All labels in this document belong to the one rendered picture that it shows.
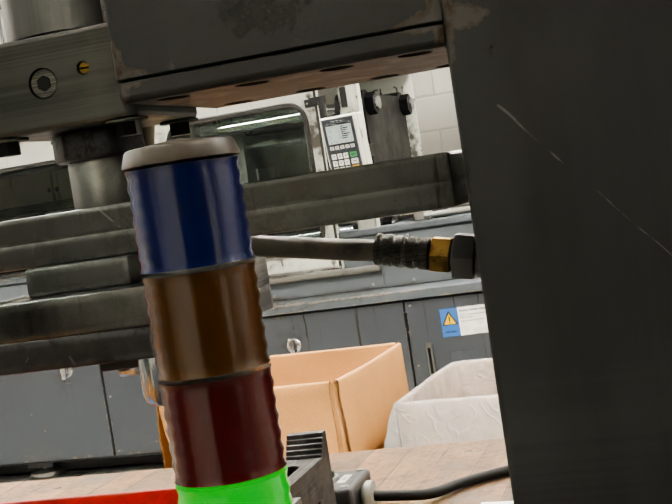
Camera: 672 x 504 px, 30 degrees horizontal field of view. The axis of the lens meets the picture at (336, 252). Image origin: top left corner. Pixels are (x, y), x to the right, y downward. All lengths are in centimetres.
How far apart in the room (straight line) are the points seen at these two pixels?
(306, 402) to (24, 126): 236
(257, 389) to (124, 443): 556
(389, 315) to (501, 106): 478
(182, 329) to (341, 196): 23
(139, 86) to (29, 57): 8
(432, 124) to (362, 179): 666
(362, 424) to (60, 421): 319
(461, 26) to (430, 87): 670
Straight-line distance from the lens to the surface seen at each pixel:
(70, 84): 67
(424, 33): 58
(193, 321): 40
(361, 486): 107
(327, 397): 298
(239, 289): 40
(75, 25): 67
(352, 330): 540
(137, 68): 63
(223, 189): 40
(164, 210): 40
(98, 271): 66
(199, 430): 41
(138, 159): 40
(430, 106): 728
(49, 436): 615
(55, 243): 68
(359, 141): 517
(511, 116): 58
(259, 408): 41
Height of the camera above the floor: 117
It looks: 3 degrees down
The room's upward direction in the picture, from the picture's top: 9 degrees counter-clockwise
